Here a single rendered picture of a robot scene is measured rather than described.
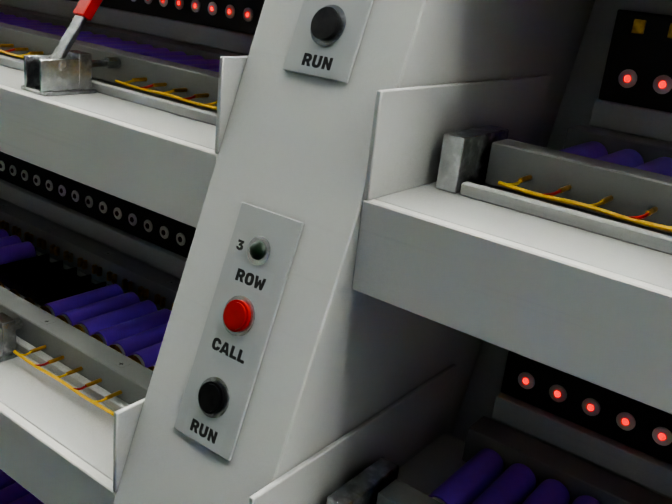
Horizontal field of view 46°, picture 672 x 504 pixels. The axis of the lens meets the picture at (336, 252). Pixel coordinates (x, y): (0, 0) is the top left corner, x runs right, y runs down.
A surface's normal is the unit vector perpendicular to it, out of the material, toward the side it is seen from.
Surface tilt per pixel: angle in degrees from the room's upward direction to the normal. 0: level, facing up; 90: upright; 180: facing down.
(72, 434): 19
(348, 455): 90
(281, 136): 90
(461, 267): 109
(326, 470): 90
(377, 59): 90
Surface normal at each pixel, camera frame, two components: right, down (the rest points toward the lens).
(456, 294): -0.61, 0.21
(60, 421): 0.11, -0.93
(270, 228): -0.54, -0.11
